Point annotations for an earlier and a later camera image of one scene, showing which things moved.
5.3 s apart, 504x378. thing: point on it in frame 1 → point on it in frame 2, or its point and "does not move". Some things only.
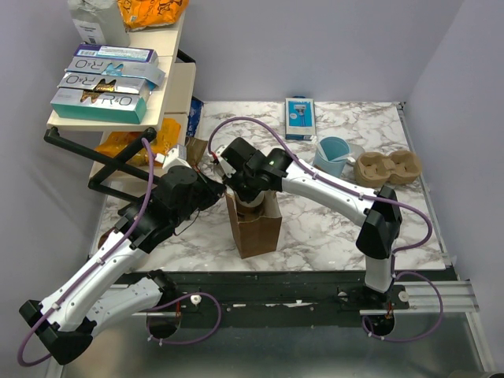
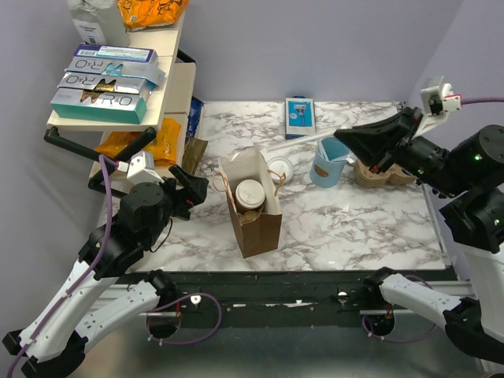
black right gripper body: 245,190 → 424,157
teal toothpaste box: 100,105 does not move
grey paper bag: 100,22 does not move
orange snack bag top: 138,14 does not move
